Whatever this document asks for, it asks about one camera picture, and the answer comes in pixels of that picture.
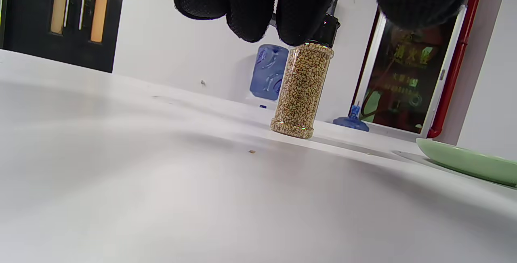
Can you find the cluster of blue water jugs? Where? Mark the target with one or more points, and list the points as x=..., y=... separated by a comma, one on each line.
x=351, y=123

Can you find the clear seasoning bottle black cap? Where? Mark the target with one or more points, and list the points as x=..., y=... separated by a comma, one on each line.
x=327, y=32

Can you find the black door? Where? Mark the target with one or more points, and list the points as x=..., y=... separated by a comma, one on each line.
x=24, y=12

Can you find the glass-fronted wall cabinet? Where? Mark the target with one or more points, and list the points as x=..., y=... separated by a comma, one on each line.
x=404, y=81

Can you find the white water dispenser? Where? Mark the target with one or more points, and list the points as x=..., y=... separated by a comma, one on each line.
x=252, y=102

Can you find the white sesame seeds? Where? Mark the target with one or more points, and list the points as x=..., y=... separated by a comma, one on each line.
x=299, y=105

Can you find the person's left hand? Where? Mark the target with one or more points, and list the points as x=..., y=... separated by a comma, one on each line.
x=250, y=4

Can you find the green glass bottle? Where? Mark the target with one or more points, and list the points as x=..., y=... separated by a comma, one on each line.
x=472, y=164

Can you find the blue dispenser water jug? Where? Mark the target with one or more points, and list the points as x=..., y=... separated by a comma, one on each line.
x=266, y=73

